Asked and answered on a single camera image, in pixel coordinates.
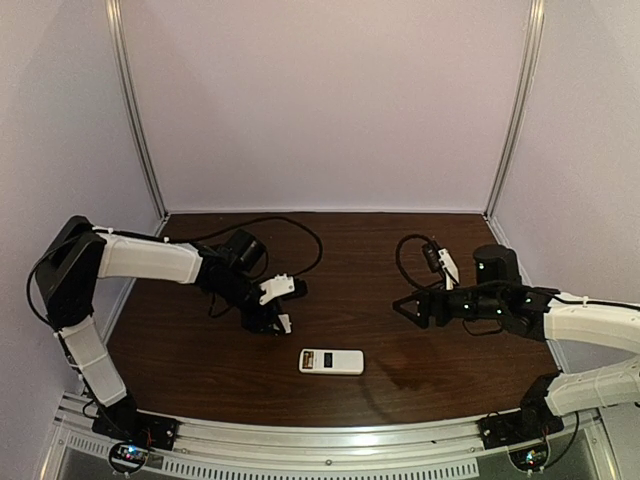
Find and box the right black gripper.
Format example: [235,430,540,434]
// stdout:
[393,280,505,332]

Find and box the grey battery compartment cover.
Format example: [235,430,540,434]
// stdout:
[278,314,292,334]

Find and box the white red remote control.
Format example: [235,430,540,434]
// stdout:
[298,348,365,376]

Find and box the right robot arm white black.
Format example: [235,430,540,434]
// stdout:
[392,240,639,448]

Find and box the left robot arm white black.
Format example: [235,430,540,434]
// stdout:
[26,216,297,444]

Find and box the right circuit board with LED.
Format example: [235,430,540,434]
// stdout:
[508,441,550,474]

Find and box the circuit board with led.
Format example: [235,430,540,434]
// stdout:
[508,441,550,474]
[107,442,149,474]

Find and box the left circuit board with LED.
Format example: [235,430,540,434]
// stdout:
[107,442,149,474]

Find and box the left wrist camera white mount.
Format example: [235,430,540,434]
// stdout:
[259,274,308,305]

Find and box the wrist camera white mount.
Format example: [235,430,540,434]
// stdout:
[259,274,308,305]
[422,242,460,290]

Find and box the right black camera cable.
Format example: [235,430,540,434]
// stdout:
[394,234,640,311]

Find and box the black camera cable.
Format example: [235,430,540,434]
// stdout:
[394,234,640,311]
[25,217,324,321]

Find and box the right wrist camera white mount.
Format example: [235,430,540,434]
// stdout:
[422,242,460,290]

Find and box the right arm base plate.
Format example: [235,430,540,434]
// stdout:
[476,408,564,450]

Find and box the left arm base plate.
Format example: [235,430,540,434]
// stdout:
[91,411,179,451]

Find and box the left aluminium frame post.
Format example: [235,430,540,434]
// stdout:
[105,0,168,219]

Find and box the aluminium frame post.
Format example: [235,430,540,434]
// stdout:
[484,0,545,220]
[105,0,168,219]

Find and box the left black camera cable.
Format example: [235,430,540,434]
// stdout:
[25,217,324,321]

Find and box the right aluminium frame post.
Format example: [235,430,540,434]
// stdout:
[484,0,545,220]

